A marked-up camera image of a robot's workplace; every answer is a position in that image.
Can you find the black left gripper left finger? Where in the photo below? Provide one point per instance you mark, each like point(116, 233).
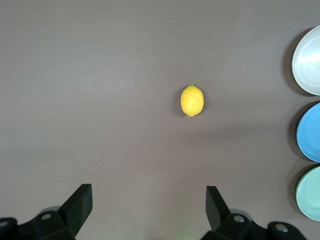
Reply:
point(75, 210)

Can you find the beige round plate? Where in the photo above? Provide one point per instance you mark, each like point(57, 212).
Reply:
point(308, 62)

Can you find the light green round plate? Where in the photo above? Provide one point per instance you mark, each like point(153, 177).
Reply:
point(311, 195)

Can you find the blue round plate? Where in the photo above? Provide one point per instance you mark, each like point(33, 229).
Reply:
point(311, 132)

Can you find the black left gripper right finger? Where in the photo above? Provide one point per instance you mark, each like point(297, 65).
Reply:
point(217, 212)

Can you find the yellow lemon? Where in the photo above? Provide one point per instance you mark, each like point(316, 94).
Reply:
point(192, 100)

